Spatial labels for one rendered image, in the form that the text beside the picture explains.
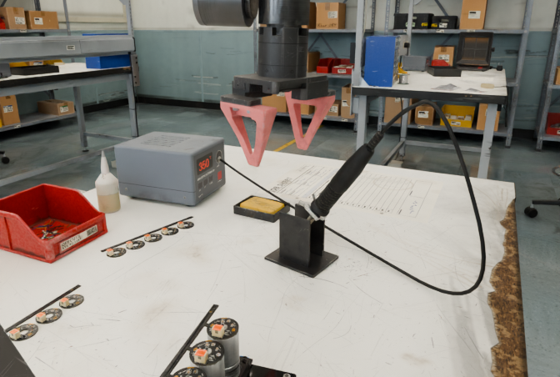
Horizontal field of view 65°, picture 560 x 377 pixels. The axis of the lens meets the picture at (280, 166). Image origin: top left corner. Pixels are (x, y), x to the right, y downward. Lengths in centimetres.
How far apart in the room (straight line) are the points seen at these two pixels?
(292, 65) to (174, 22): 567
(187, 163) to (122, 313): 28
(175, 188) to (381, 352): 43
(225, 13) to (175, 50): 564
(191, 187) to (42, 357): 34
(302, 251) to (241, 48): 510
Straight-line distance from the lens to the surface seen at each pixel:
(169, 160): 72
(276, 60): 49
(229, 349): 36
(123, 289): 55
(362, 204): 75
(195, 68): 598
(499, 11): 481
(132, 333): 48
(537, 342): 185
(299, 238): 54
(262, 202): 71
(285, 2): 49
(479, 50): 334
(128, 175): 78
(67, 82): 325
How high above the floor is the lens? 103
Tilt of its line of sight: 18 degrees down
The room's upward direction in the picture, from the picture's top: straight up
